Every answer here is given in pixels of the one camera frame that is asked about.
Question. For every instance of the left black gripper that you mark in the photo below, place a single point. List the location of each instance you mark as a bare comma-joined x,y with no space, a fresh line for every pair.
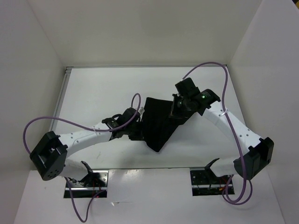
140,135

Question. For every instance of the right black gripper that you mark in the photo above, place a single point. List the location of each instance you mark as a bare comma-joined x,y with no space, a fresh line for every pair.
174,113

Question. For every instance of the black skirt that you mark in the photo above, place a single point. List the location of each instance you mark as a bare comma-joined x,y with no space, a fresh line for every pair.
157,123

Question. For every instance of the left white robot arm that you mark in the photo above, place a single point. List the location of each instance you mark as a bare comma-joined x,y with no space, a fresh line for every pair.
51,155

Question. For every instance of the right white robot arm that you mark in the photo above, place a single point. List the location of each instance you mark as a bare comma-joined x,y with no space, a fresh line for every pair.
256,151

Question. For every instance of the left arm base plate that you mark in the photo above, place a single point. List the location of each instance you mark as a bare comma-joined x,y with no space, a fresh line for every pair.
87,188

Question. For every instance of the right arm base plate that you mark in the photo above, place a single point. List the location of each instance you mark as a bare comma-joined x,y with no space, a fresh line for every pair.
204,183

